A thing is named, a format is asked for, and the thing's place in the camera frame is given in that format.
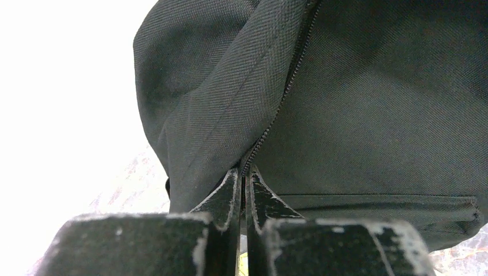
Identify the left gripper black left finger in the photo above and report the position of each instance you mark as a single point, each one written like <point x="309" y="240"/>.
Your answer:
<point x="204" y="241"/>

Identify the orange treehouse book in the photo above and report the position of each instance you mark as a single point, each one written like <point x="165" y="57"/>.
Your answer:
<point x="243" y="268"/>

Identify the black student backpack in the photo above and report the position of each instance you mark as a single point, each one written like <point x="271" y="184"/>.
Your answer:
<point x="347" y="108"/>

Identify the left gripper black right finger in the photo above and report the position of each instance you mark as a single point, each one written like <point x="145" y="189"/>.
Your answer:
<point x="282" y="242"/>

